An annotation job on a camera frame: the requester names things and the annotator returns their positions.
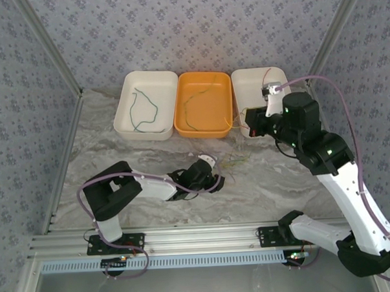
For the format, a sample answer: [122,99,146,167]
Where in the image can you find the orange plastic bin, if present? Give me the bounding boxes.
[171,69,234,141]

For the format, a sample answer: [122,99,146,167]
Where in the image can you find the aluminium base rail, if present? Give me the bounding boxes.
[27,218,352,260]

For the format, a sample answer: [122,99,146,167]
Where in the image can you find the white plastic bin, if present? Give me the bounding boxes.
[230,65,303,140]
[109,69,180,144]

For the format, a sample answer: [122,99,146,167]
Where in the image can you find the small controller board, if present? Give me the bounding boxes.
[101,256,129,269]
[285,250,310,263]

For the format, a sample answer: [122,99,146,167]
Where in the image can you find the aluminium frame post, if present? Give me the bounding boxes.
[301,0,372,87]
[13,0,84,100]

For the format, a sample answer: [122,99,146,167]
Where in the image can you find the thin teal green wire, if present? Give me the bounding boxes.
[128,85,166,134]

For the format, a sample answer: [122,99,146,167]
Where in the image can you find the grey slotted cable duct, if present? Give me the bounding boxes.
[41,249,287,275]

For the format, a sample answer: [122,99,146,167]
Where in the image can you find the grey metal base panel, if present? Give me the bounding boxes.
[32,260,382,292]

